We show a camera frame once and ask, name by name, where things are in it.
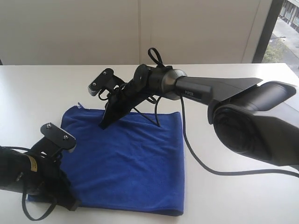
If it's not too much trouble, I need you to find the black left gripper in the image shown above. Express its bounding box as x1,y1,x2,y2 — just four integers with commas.
23,151,81,211

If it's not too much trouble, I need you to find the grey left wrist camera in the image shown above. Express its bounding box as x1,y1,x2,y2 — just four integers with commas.
29,122,76,158

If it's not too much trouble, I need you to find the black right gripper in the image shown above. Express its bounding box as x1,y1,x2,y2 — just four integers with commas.
99,80,154,129

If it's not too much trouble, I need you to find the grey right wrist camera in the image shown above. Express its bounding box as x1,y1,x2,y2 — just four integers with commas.
88,68,125,96

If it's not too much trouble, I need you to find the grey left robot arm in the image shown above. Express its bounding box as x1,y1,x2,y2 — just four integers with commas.
0,147,81,211

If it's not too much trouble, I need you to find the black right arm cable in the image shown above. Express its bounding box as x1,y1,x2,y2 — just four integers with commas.
97,48,299,179

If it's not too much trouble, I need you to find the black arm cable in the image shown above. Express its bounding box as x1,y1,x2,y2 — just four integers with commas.
97,48,299,179
0,146,64,220

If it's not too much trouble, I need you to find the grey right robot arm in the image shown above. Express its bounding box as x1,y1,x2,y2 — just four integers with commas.
90,64,299,166

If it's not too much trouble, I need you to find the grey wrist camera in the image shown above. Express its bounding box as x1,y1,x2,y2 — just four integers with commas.
29,122,76,158
88,68,125,96

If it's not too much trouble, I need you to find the dark window frame post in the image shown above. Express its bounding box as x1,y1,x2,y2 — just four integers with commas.
252,0,283,63

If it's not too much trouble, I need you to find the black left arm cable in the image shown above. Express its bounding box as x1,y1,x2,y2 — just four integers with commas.
0,146,64,220

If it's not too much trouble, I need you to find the blue microfibre towel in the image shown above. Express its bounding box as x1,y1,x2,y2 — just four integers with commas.
27,102,185,217

